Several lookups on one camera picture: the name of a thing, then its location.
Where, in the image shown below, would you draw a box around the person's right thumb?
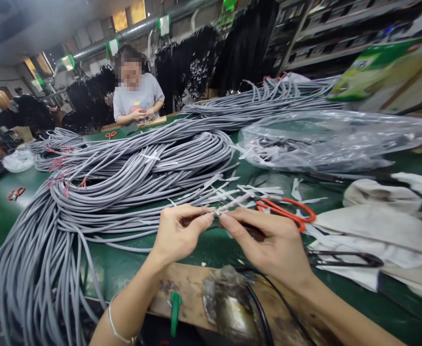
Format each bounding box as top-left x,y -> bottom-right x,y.
217,216 -> 255,241

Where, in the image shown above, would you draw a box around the person's right index finger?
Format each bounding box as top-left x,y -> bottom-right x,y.
228,207 -> 275,225

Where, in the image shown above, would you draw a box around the person's left index finger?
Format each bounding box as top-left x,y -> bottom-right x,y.
164,203 -> 214,218

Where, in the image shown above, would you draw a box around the person's left hand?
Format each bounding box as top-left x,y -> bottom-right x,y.
152,203 -> 216,268

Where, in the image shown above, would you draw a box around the gray cable with stripped end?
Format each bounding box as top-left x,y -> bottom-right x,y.
206,193 -> 257,219

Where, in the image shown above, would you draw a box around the burnt metal block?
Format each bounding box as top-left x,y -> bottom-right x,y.
202,265 -> 260,345

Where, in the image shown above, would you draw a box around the worn wooden board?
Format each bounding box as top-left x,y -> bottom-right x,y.
148,262 -> 345,346

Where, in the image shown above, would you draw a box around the hanging black cable bundles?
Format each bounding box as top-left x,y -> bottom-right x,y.
0,7 -> 280,135

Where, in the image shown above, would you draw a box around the thin black cable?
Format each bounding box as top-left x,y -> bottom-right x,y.
236,267 -> 314,346

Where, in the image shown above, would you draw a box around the black-handled scissors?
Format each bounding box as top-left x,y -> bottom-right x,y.
307,250 -> 385,270

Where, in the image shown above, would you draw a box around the white plastic bag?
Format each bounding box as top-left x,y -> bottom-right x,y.
2,149 -> 36,173

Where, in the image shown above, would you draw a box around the white cloth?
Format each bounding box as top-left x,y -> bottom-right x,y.
306,171 -> 422,300

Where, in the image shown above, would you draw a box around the long bundle of gray cables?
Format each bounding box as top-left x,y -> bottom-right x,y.
181,74 -> 345,120

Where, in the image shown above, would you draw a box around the green and white packet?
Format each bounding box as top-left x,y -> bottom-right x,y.
326,36 -> 422,102

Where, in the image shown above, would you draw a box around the person's right fingers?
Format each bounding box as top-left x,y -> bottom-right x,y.
243,230 -> 273,268

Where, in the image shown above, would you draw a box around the person's left thumb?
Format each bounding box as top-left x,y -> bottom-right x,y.
181,213 -> 216,235

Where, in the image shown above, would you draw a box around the small wooden board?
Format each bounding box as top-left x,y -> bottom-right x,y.
136,115 -> 168,128

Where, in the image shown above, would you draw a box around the clear plastic bag of parts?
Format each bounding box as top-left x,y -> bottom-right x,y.
237,109 -> 422,173

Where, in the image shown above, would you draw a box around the large pile of gray cables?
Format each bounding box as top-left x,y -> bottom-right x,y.
0,118 -> 241,346

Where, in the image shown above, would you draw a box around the person's right hand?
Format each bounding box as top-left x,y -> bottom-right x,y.
217,207 -> 316,286

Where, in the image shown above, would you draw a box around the metal storage shelf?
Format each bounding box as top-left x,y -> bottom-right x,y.
263,0 -> 422,74

